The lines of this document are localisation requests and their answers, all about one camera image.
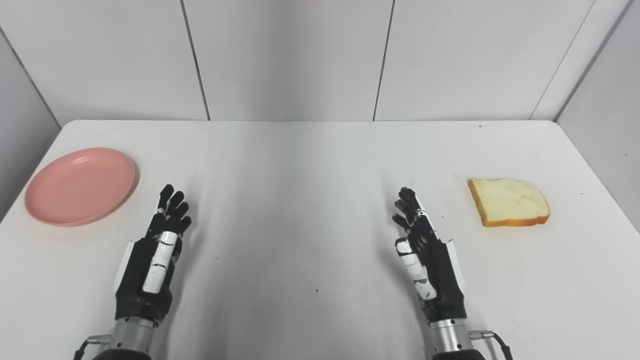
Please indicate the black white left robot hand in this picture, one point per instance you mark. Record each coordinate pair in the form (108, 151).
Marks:
(135, 280)

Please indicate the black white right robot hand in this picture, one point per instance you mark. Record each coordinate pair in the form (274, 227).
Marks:
(442, 280)

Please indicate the slice of white bread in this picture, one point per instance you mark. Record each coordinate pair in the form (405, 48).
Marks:
(507, 201)

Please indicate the pink round plate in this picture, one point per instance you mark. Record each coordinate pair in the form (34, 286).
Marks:
(80, 186)

